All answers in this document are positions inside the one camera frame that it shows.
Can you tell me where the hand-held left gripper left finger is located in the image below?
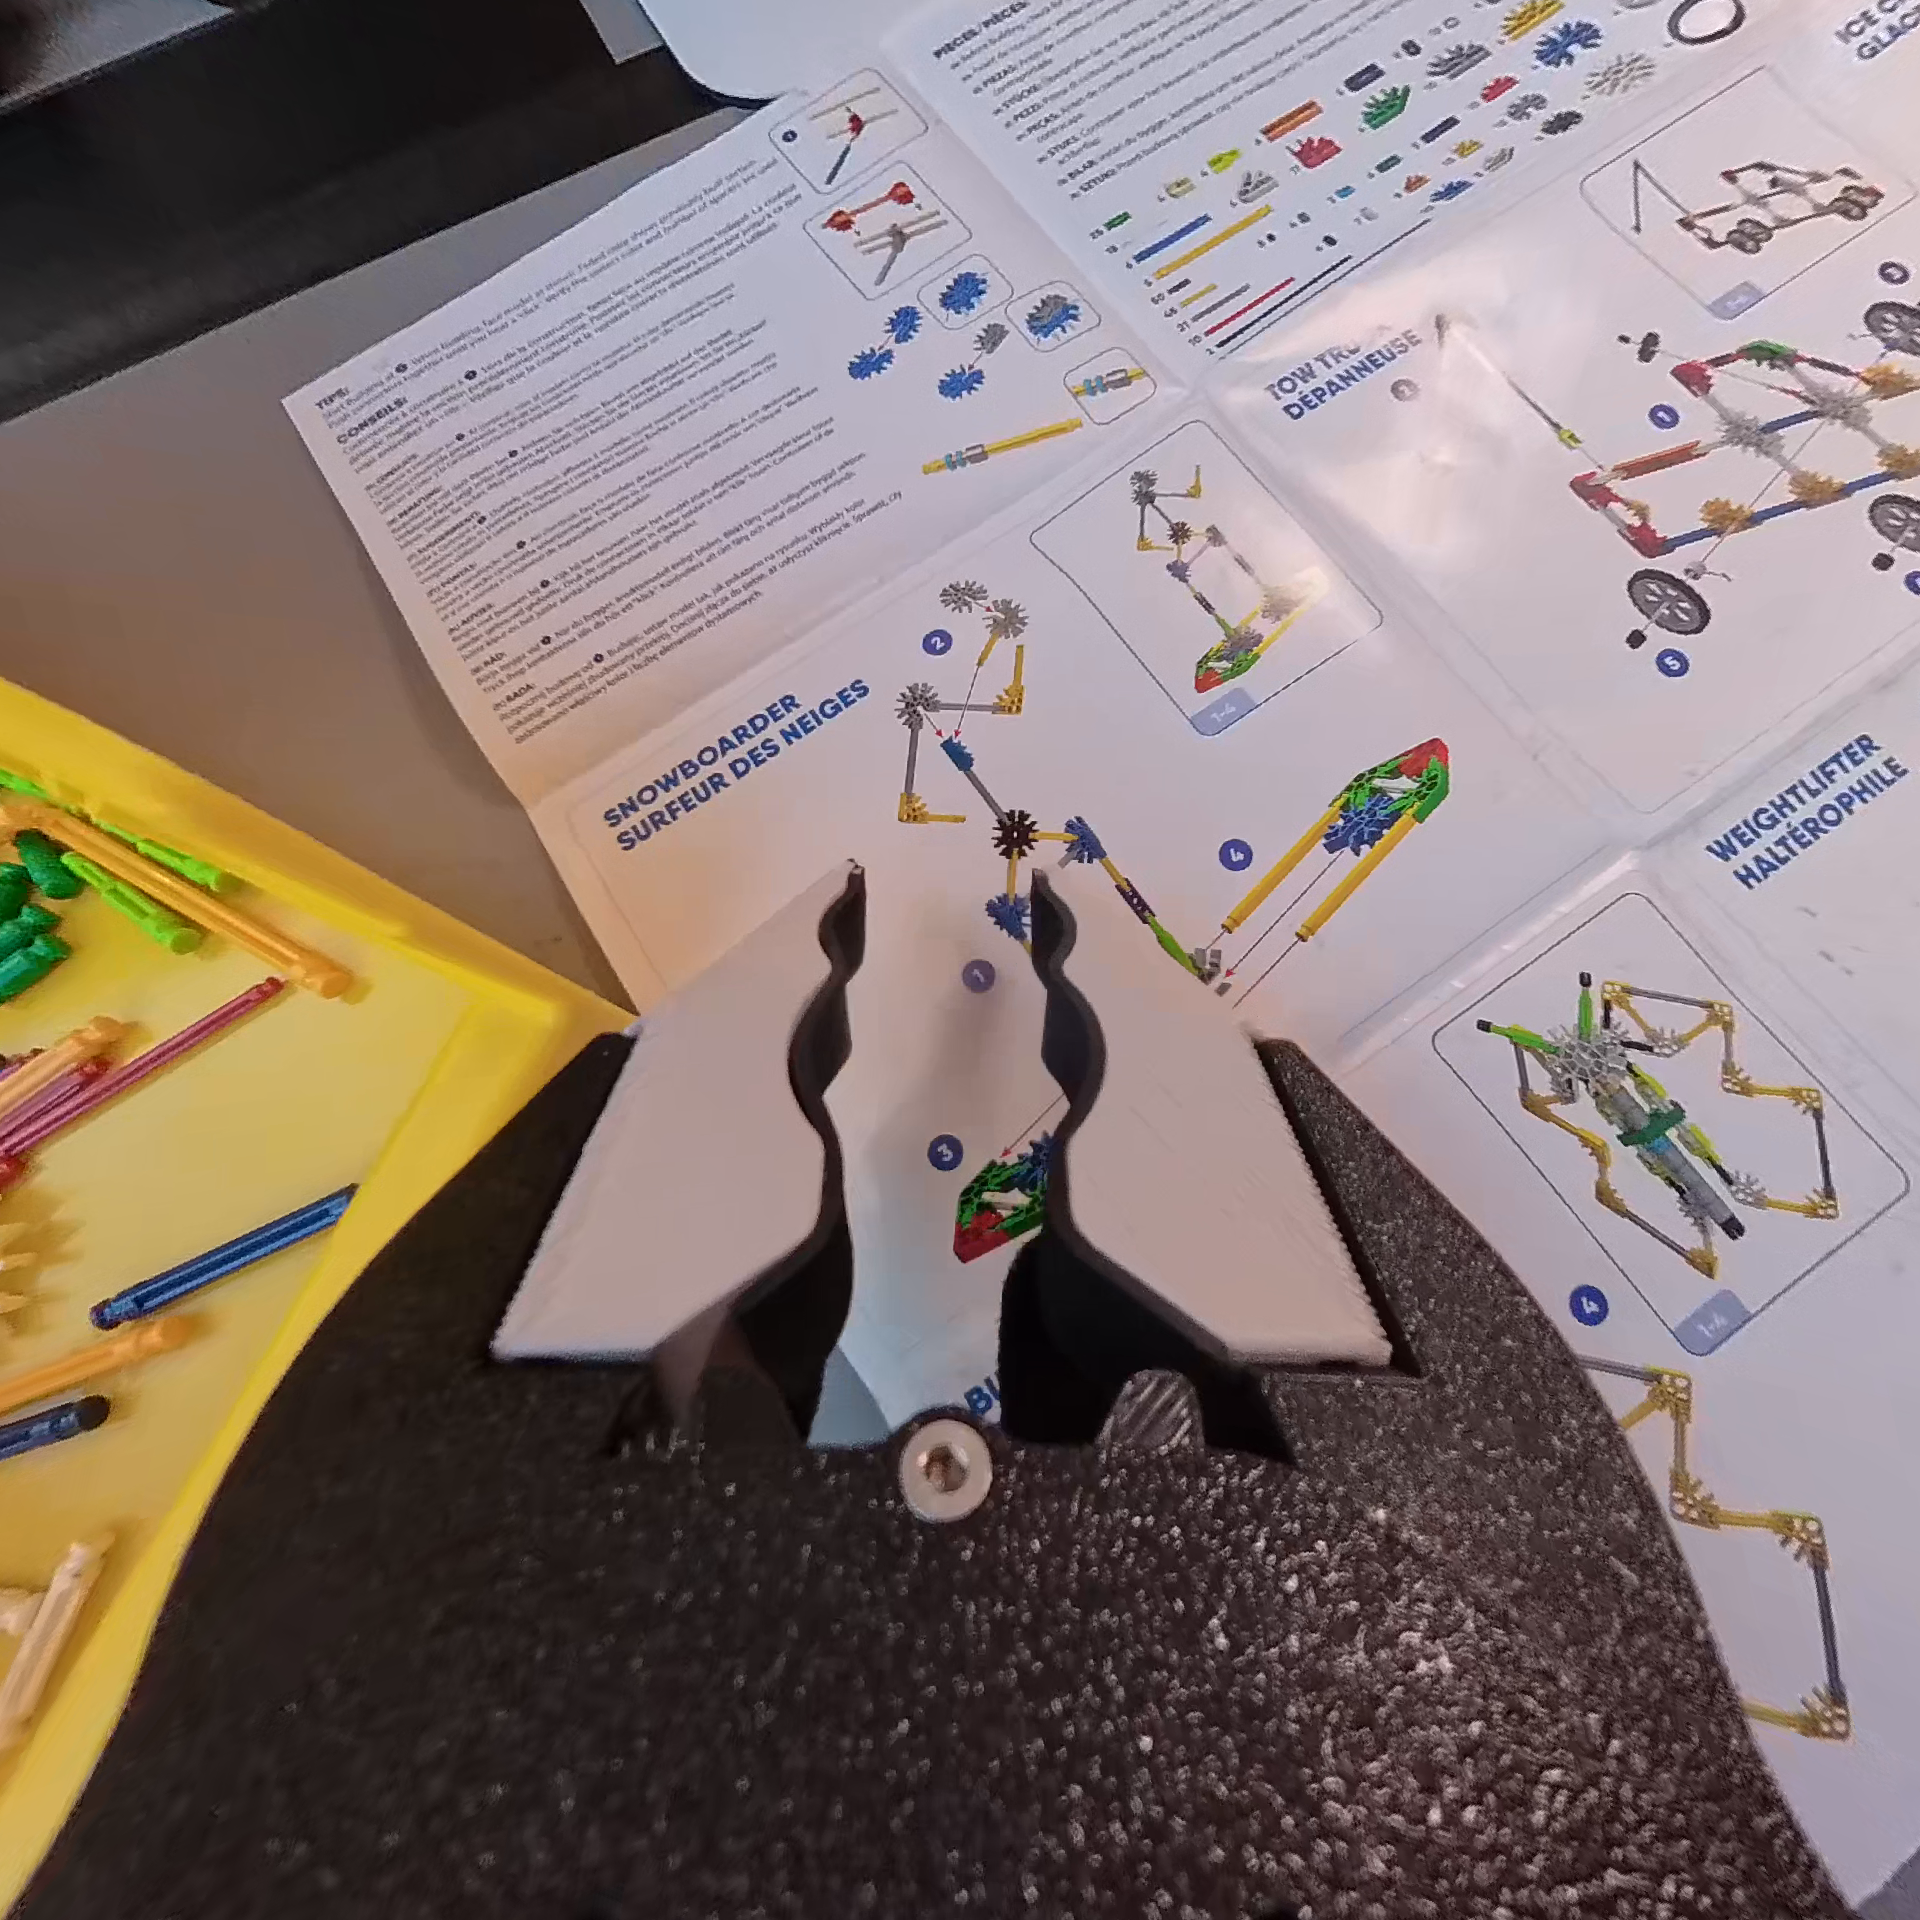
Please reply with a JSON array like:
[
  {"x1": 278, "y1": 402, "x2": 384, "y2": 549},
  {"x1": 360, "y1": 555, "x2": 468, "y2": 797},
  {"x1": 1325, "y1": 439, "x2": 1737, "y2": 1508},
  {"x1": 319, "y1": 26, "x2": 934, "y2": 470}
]
[{"x1": 489, "y1": 856, "x2": 872, "y2": 1450}]

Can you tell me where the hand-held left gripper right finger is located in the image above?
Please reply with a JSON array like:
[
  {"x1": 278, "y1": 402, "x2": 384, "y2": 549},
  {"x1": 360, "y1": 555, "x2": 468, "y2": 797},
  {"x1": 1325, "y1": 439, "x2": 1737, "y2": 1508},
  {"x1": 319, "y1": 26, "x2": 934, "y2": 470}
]
[{"x1": 999, "y1": 866, "x2": 1397, "y2": 1450}]

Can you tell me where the grey desk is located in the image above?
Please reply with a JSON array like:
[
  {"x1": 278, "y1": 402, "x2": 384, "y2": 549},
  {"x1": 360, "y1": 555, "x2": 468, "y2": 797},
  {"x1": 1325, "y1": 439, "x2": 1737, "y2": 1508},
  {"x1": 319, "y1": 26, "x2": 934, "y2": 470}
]
[{"x1": 0, "y1": 60, "x2": 1920, "y2": 1920}]

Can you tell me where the black desk mat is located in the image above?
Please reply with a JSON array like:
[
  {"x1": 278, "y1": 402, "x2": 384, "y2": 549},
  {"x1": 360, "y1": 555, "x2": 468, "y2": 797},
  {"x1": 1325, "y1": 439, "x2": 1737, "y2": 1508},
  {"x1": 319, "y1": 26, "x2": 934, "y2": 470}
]
[{"x1": 0, "y1": 0, "x2": 769, "y2": 426}]

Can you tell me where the yellow plastic tray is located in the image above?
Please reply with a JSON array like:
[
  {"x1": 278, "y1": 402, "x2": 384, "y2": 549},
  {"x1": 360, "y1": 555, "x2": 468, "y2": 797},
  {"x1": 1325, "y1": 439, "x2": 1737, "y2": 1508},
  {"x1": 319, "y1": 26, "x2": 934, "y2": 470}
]
[{"x1": 0, "y1": 674, "x2": 640, "y2": 1920}]

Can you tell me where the white printed instruction sheet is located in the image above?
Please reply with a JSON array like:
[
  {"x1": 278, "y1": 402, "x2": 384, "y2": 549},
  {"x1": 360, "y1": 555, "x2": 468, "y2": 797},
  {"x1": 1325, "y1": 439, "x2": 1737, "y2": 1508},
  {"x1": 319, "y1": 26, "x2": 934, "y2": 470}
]
[{"x1": 280, "y1": 0, "x2": 1920, "y2": 1920}]

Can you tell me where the pile of colourful building rods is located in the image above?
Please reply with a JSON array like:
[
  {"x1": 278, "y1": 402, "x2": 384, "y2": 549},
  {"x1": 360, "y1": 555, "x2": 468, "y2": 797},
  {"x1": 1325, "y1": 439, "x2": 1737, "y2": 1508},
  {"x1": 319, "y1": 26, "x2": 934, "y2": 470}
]
[{"x1": 0, "y1": 766, "x2": 360, "y2": 1757}]

